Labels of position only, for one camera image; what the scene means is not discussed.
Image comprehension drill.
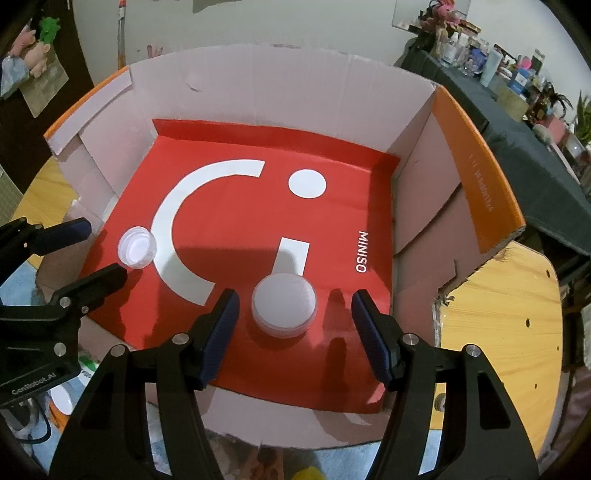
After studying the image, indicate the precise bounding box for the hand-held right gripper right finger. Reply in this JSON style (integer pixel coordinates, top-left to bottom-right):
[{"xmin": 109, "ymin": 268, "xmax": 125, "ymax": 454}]
[{"xmin": 351, "ymin": 290, "xmax": 541, "ymax": 480}]

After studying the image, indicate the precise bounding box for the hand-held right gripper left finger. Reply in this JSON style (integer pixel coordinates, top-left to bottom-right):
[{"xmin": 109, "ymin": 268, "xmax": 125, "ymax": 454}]
[{"xmin": 48, "ymin": 288, "xmax": 241, "ymax": 480}]

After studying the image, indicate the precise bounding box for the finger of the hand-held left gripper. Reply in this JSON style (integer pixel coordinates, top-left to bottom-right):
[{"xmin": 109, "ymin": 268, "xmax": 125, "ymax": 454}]
[
  {"xmin": 0, "ymin": 263, "xmax": 128, "ymax": 324},
  {"xmin": 0, "ymin": 217, "xmax": 92, "ymax": 282}
]

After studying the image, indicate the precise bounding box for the white round jar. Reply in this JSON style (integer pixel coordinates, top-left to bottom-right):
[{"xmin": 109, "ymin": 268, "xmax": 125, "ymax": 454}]
[{"xmin": 251, "ymin": 273, "xmax": 318, "ymax": 339}]

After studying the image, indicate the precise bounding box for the cardboard box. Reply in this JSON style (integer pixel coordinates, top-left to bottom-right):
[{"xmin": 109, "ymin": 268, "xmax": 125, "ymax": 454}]
[{"xmin": 43, "ymin": 44, "xmax": 527, "ymax": 450}]

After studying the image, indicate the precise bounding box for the plain white lid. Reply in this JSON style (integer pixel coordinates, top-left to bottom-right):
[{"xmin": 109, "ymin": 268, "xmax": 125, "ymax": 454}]
[{"xmin": 48, "ymin": 383, "xmax": 77, "ymax": 416}]

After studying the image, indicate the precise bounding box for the white lid green logo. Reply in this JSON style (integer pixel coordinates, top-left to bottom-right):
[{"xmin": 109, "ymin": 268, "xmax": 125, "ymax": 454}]
[{"xmin": 79, "ymin": 353, "xmax": 100, "ymax": 384}]

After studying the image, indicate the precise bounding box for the light blue mat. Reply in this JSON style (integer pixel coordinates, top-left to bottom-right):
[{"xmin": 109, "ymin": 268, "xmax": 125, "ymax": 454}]
[{"xmin": 0, "ymin": 268, "xmax": 444, "ymax": 480}]

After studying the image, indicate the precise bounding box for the pink plush toy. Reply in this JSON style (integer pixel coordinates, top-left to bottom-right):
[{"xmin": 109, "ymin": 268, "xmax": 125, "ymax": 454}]
[{"xmin": 11, "ymin": 28, "xmax": 49, "ymax": 77}]

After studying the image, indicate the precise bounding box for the green plush toy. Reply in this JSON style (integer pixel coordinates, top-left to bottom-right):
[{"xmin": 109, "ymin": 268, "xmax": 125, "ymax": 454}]
[{"xmin": 39, "ymin": 17, "xmax": 63, "ymax": 44}]

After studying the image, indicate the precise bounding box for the orange white mop stick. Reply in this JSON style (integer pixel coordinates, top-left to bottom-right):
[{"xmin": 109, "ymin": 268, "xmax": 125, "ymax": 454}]
[{"xmin": 117, "ymin": 0, "xmax": 128, "ymax": 70}]

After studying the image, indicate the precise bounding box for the dark cloth covered table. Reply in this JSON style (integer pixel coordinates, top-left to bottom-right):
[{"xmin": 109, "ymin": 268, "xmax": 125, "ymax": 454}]
[{"xmin": 399, "ymin": 39, "xmax": 591, "ymax": 259}]

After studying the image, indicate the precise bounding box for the dark side table with bottles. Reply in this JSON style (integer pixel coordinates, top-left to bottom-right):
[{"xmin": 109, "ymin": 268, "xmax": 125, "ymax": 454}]
[{"xmin": 418, "ymin": 9, "xmax": 591, "ymax": 153}]

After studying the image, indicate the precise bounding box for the potted green plant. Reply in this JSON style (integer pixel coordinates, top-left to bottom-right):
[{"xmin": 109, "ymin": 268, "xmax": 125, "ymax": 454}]
[{"xmin": 573, "ymin": 90, "xmax": 591, "ymax": 144}]

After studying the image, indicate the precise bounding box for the pink plush doll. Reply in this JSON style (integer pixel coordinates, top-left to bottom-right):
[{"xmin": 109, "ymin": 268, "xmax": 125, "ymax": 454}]
[{"xmin": 427, "ymin": 0, "xmax": 467, "ymax": 26}]

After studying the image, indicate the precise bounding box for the black cable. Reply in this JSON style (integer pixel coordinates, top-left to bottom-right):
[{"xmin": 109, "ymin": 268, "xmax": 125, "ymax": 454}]
[{"xmin": 0, "ymin": 397, "xmax": 51, "ymax": 446}]

